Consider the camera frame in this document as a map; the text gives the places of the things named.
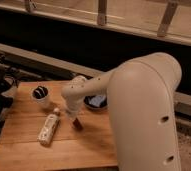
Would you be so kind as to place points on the red chili pepper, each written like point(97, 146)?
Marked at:
point(77, 124)

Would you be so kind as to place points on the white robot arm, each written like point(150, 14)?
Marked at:
point(140, 98)

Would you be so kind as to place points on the blue cloth in bowl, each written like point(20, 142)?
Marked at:
point(98, 101)

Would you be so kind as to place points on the black bowl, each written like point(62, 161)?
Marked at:
point(86, 102)

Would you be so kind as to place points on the white cup with dark contents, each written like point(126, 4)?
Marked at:
point(41, 96)

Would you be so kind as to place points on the wooden table board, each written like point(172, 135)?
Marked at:
point(92, 147)

